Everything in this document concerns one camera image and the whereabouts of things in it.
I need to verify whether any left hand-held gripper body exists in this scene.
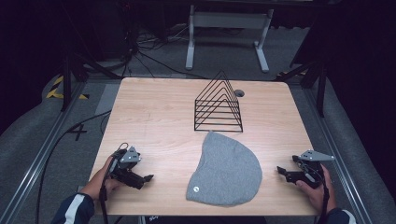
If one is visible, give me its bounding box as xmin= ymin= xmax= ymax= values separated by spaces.
xmin=109 ymin=142 xmax=147 ymax=190

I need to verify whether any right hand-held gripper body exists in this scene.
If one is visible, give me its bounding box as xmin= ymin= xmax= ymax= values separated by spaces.
xmin=285 ymin=149 xmax=336 ymax=189

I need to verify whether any grey knit beanie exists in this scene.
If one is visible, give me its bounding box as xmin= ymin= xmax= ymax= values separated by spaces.
xmin=185 ymin=130 xmax=263 ymax=208

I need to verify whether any person's right hand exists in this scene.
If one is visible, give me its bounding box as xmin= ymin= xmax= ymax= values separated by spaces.
xmin=295 ymin=163 xmax=338 ymax=216

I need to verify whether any person's left hand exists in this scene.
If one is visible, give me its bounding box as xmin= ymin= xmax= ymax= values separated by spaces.
xmin=78 ymin=155 xmax=126 ymax=202

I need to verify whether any black tape floor mark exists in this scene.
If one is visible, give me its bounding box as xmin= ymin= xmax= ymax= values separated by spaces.
xmin=66 ymin=122 xmax=89 ymax=142

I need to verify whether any black metal stand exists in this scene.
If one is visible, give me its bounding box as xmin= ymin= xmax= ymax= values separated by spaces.
xmin=273 ymin=57 xmax=329 ymax=119
xmin=60 ymin=50 xmax=123 ymax=113

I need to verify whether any yellow black hazard tape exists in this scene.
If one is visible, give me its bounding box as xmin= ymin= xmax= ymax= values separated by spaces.
xmin=45 ymin=75 xmax=91 ymax=101

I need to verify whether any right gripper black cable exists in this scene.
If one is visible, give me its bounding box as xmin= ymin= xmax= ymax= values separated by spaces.
xmin=316 ymin=169 xmax=332 ymax=224

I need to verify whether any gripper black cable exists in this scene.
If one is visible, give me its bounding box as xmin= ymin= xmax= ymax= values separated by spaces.
xmin=98 ymin=157 xmax=117 ymax=224
xmin=316 ymin=169 xmax=332 ymax=224

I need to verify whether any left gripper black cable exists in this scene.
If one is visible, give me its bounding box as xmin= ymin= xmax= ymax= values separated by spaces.
xmin=98 ymin=157 xmax=117 ymax=224

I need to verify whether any aluminium floor rail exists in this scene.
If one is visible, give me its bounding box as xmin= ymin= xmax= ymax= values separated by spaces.
xmin=0 ymin=79 xmax=89 ymax=224
xmin=302 ymin=86 xmax=376 ymax=224

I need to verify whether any black floor cable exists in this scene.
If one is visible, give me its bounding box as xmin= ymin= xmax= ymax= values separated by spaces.
xmin=35 ymin=109 xmax=113 ymax=224

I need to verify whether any black wire triangular rack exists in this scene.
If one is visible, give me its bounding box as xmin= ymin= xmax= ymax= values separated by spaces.
xmin=193 ymin=69 xmax=245 ymax=134

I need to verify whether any bundle of black floor cables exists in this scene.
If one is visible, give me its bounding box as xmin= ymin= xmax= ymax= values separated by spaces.
xmin=120 ymin=21 xmax=208 ymax=80

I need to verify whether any white metal desk frame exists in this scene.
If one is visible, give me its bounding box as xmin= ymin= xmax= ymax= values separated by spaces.
xmin=184 ymin=4 xmax=276 ymax=75

